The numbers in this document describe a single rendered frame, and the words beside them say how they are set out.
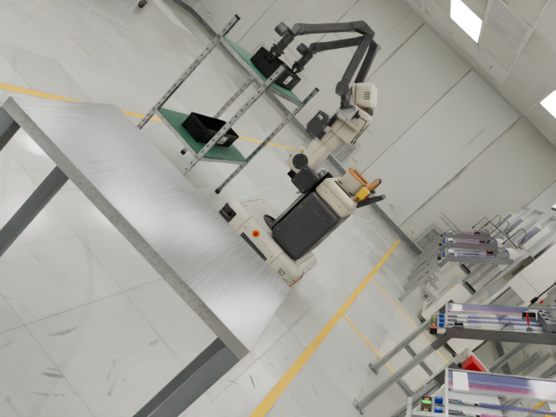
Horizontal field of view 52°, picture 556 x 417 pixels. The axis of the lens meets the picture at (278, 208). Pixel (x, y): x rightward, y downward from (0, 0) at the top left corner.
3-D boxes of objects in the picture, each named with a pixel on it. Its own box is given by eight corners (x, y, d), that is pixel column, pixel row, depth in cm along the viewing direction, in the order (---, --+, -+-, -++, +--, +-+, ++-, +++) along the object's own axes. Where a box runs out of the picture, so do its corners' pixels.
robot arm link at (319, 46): (367, 42, 374) (372, 45, 384) (366, 33, 374) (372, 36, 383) (308, 50, 394) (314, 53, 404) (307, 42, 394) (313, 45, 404)
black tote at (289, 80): (268, 79, 351) (280, 64, 348) (249, 59, 353) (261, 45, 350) (290, 91, 406) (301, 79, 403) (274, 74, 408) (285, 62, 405)
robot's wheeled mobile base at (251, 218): (297, 281, 417) (321, 259, 411) (274, 301, 356) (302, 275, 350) (237, 214, 426) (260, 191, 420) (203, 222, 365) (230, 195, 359)
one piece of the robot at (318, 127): (325, 145, 387) (347, 122, 382) (317, 143, 360) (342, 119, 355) (309, 128, 389) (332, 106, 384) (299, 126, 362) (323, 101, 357)
